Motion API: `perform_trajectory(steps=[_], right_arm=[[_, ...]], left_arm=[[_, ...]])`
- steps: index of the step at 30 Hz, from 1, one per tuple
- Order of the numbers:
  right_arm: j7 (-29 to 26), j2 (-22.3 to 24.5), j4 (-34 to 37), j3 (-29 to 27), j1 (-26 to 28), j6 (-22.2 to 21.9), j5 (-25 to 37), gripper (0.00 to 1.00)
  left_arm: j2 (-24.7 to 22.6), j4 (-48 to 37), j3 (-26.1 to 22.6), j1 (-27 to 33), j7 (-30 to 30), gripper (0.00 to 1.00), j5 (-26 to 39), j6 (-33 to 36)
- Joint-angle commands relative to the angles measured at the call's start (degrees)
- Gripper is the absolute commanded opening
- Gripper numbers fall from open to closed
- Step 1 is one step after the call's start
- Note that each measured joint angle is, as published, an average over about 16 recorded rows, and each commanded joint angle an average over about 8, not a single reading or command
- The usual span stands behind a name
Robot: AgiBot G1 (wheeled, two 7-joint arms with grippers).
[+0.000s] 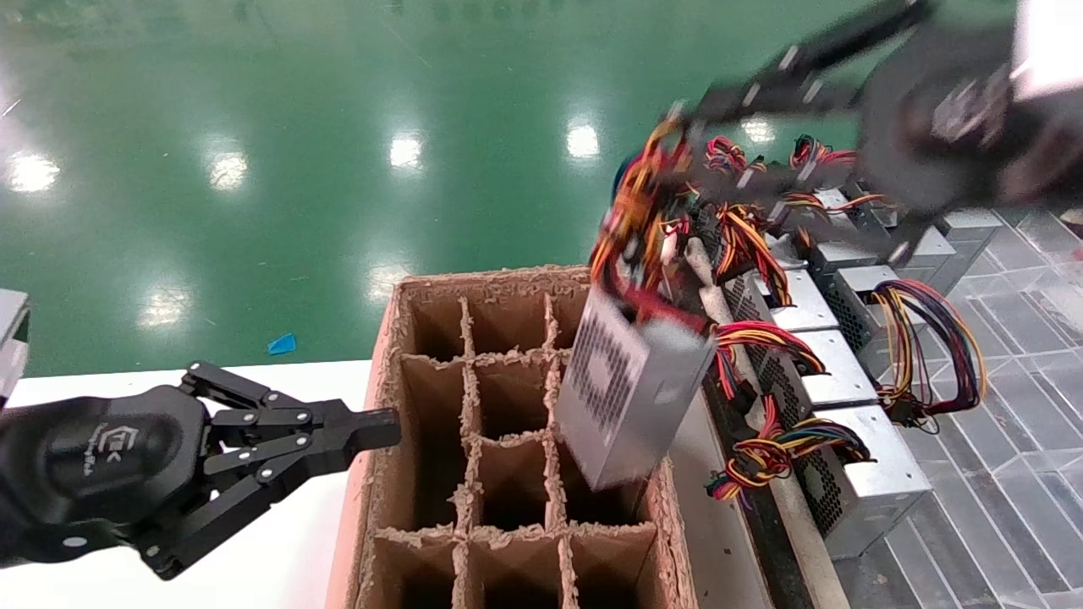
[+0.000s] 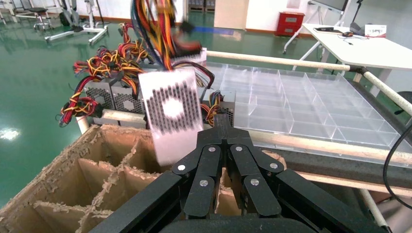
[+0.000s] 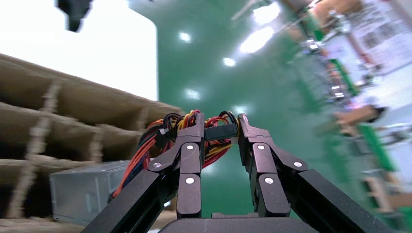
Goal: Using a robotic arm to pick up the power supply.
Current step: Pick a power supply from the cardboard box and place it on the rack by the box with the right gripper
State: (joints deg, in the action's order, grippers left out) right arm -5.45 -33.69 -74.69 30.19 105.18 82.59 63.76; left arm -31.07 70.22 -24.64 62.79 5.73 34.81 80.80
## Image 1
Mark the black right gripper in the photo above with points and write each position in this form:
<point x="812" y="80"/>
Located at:
<point x="939" y="118"/>

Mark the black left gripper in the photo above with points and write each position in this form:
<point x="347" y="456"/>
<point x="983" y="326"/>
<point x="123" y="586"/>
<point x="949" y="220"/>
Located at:
<point x="93" y="461"/>

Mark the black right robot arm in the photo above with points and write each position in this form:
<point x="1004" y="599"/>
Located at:
<point x="1058" y="144"/>

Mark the blue scrap on floor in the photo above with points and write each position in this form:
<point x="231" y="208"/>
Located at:
<point x="282" y="343"/>

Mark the brown cardboard box with dividers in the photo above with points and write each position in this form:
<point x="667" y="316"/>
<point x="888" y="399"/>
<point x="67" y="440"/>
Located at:
<point x="508" y="397"/>

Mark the clear plastic divider tray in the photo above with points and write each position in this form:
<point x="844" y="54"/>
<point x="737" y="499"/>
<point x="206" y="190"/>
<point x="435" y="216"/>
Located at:
<point x="1015" y="423"/>

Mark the row of grey power supplies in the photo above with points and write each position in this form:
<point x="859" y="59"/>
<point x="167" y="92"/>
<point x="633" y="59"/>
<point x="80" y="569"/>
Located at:
<point x="812" y="541"/>

